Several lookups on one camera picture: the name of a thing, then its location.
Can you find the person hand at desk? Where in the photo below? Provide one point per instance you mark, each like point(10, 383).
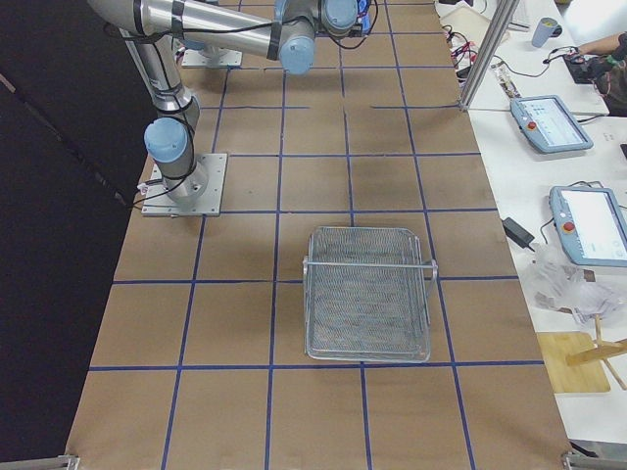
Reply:
point(586, 49)

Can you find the lower teach pendant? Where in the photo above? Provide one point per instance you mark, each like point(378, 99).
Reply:
point(590, 225)

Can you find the wooden board with stand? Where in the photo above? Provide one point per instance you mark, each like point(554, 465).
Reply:
point(576, 362)

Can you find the upper teach pendant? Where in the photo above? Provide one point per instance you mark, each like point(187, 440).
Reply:
point(548, 124)

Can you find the grey blue cup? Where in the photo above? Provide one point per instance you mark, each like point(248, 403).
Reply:
point(546, 28)

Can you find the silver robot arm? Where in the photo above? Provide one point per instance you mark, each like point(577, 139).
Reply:
point(148, 29)

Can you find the black power adapter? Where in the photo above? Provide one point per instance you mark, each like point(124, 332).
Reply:
point(516, 233)

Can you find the crumpled plastic bag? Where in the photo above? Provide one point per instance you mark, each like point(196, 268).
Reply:
point(556, 283)

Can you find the aluminium frame post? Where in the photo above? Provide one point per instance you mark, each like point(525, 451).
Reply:
point(490, 43)

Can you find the teach pendant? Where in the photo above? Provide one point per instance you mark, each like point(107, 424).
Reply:
point(548, 124)
point(590, 225)

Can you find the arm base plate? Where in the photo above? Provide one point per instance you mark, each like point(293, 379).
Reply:
point(199, 194)
point(213, 58)

